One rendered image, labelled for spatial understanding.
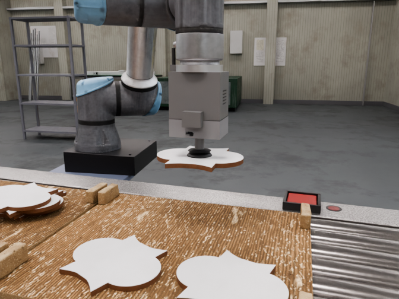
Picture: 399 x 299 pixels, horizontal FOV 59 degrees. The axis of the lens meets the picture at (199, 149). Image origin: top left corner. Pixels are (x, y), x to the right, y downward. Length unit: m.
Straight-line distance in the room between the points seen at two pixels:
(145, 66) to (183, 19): 0.58
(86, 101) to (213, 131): 0.67
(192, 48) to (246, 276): 0.33
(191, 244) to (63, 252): 0.19
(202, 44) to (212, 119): 0.11
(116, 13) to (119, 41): 11.49
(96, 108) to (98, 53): 11.26
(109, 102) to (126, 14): 0.56
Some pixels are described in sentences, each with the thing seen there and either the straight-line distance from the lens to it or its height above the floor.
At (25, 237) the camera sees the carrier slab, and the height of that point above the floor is 0.94.
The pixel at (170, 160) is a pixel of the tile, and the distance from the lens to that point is 0.57.
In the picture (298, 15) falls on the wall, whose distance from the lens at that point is 11.31.
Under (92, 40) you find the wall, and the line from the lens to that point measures 12.50.
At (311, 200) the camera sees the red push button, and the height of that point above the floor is 0.93.
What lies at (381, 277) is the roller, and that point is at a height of 0.91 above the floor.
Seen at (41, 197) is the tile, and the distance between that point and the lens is 0.73.
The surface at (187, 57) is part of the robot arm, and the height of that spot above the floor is 1.22.
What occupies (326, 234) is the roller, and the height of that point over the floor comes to 0.92.
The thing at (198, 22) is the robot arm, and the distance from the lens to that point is 0.55.
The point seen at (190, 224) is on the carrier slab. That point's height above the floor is 0.94.
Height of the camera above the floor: 1.21
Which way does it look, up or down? 14 degrees down
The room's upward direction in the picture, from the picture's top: straight up
